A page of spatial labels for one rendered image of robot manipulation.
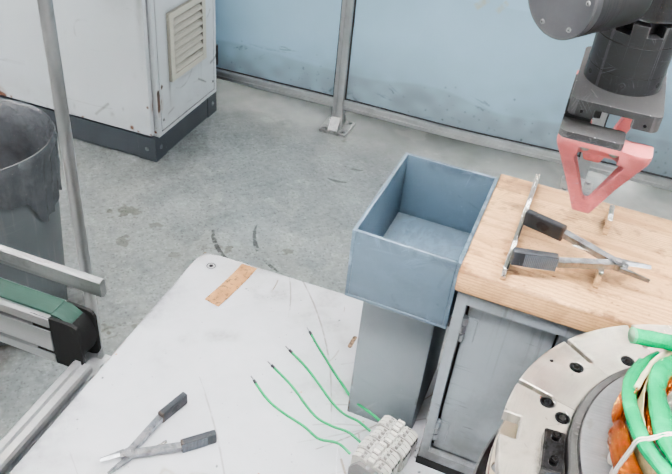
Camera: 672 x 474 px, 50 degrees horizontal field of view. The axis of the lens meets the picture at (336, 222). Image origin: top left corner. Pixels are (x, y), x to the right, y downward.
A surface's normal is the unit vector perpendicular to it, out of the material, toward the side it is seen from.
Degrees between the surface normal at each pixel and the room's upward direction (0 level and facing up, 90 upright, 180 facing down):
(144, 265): 0
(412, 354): 90
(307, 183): 0
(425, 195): 90
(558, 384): 0
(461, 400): 90
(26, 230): 93
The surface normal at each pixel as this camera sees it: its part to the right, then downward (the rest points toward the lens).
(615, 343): 0.08, -0.81
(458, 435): -0.38, 0.52
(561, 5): -0.84, 0.29
